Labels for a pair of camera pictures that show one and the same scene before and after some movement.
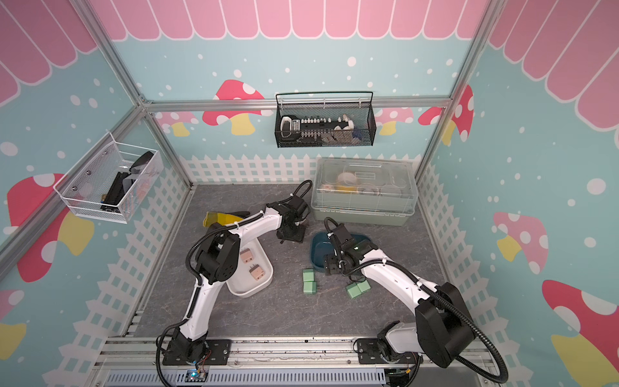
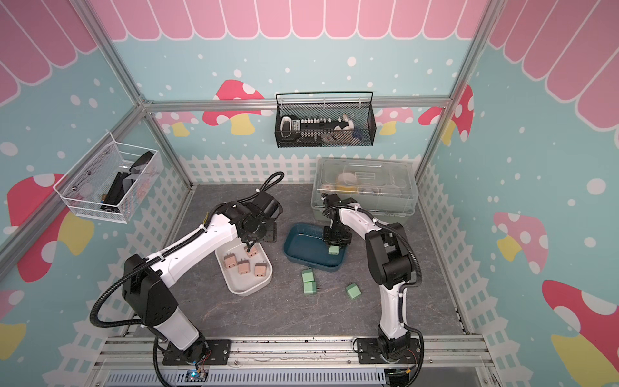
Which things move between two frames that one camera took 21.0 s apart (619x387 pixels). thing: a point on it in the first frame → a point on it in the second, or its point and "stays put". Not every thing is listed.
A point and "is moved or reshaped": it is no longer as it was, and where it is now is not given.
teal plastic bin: x=321 y=246 is moved or reshaped
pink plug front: x=256 y=272 → x=243 y=266
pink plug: x=247 y=255 is moved or reshaped
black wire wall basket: x=321 y=126 stays put
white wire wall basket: x=110 y=181 stays put
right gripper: x=329 y=263 → x=345 y=242
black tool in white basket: x=116 y=193 stays put
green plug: x=353 y=290 stays put
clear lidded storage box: x=363 y=191 stays put
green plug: x=309 y=287 stays put
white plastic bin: x=255 y=272 stays put
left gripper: x=297 y=237 → x=270 y=236
